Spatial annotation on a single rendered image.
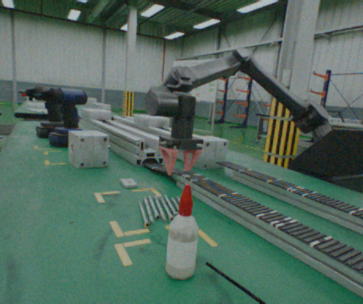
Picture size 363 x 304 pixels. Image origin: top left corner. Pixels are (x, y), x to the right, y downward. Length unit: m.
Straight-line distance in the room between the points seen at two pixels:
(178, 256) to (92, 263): 0.12
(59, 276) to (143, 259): 0.10
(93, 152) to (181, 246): 0.53
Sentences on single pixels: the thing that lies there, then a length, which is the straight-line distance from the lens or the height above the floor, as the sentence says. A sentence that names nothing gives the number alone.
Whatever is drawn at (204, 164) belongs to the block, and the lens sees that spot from 0.87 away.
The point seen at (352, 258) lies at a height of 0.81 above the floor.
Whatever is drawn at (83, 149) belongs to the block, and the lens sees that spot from 0.81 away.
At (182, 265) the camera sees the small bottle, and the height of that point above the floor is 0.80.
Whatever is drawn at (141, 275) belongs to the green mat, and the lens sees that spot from 0.37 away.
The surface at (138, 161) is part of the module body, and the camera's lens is 0.88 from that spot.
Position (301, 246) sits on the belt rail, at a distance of 0.45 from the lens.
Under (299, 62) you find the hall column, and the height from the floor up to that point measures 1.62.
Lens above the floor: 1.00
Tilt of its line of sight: 11 degrees down
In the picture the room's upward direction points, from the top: 5 degrees clockwise
